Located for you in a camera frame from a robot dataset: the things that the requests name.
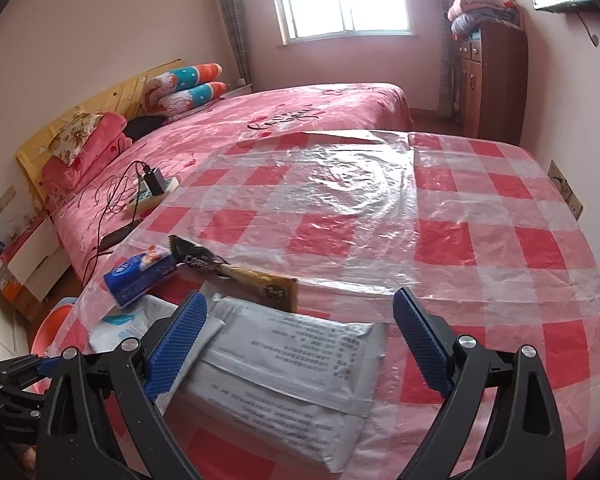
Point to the white nightstand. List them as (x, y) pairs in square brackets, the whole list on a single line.
[(37, 260)]

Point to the white wet wipes packet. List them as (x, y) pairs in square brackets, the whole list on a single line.
[(125, 322)]

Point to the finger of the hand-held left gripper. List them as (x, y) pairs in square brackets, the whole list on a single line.
[(17, 367)]

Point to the black charger plug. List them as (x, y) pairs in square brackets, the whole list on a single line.
[(151, 182)]

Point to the red checkered plastic tablecloth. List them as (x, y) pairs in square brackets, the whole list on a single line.
[(430, 240)]

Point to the pink folded blanket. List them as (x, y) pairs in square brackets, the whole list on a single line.
[(97, 155)]

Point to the bed with pink sheet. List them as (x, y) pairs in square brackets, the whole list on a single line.
[(280, 110)]

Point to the white power strip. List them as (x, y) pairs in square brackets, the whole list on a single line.
[(167, 187)]

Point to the black cloth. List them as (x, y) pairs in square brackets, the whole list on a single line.
[(142, 127)]

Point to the gold black sachet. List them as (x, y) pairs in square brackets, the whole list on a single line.
[(270, 287)]

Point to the silver foil pouch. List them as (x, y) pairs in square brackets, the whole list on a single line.
[(290, 360)]

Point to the blue cartoon tissue packet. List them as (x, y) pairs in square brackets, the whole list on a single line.
[(135, 275)]

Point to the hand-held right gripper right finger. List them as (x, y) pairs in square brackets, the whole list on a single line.
[(420, 340)]

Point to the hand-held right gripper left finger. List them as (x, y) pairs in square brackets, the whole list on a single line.
[(180, 340)]

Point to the cartoon bolster pillow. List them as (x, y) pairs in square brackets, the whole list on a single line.
[(190, 75), (195, 97)]

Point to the pink plastic basin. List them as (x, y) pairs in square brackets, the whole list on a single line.
[(52, 330)]

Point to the grey checked curtain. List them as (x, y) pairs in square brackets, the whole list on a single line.
[(232, 20), (447, 60)]

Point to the black phone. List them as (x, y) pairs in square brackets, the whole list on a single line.
[(120, 234)]

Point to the floral pillow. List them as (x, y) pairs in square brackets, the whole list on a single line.
[(77, 135)]

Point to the folded blankets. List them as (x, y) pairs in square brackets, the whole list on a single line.
[(482, 12)]

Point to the brass wall socket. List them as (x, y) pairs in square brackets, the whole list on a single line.
[(565, 190)]

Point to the brown wooden cabinet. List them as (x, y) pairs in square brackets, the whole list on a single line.
[(495, 85)]

